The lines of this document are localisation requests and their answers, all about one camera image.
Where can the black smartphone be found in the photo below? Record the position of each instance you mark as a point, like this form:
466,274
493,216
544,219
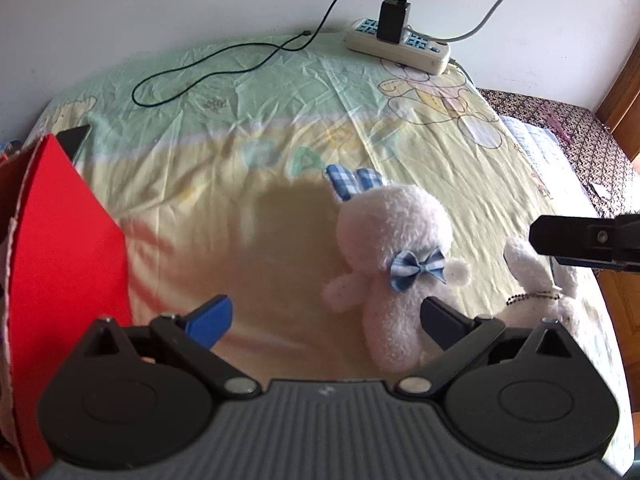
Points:
72,139

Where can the white bunny with chain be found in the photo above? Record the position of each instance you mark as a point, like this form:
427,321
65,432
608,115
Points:
547,292

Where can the red cardboard box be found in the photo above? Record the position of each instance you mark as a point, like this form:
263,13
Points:
63,264

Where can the floral covered side table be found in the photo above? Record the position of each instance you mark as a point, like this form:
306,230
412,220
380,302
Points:
576,158

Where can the black charger adapter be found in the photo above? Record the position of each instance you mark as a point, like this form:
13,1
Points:
392,20

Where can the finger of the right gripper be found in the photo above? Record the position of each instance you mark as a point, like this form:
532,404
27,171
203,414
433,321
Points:
584,240

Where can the white bunny with blue bow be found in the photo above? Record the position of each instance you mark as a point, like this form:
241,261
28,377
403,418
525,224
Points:
396,240

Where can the stack of printed papers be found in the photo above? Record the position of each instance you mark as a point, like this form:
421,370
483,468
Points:
541,148

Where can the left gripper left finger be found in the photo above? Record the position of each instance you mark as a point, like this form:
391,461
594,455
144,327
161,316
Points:
187,342

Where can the small white paper scrap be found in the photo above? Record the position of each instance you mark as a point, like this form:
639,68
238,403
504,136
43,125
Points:
600,190

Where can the white power strip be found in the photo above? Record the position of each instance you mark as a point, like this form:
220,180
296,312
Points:
414,50

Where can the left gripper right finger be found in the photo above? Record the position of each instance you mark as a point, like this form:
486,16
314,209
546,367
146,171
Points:
464,341

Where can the pink hair clip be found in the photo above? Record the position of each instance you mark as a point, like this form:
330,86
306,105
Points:
554,124

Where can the wooden window frame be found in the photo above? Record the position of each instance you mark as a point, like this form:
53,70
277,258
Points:
620,109

